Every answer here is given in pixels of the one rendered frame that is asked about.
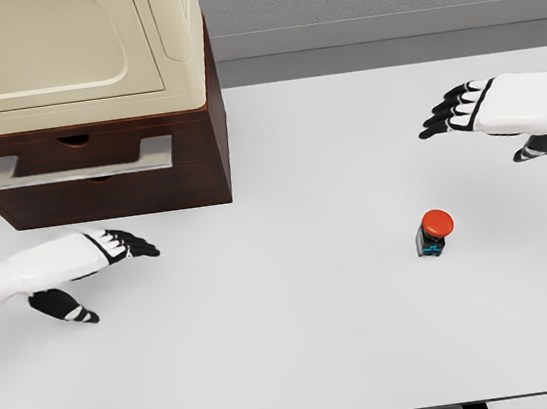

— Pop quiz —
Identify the brown drawer without handle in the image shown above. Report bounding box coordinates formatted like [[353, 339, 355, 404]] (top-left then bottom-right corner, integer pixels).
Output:
[[0, 157, 220, 233]]

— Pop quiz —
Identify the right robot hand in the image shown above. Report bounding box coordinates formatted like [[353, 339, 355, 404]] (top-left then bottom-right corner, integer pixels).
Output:
[[411, 68, 547, 177]]

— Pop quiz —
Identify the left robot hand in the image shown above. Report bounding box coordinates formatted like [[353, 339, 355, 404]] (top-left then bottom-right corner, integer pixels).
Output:
[[14, 220, 170, 334]]

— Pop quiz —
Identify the brown drawer with silver handle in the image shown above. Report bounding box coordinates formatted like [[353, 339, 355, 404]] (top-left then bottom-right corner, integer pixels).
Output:
[[0, 108, 215, 192]]

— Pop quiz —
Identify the red push-button switch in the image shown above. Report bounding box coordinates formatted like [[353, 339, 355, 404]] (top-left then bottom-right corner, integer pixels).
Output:
[[411, 206, 460, 262]]

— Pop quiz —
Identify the brown cabinet with cream top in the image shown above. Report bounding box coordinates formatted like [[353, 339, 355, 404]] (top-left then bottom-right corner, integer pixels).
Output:
[[0, 0, 239, 235]]

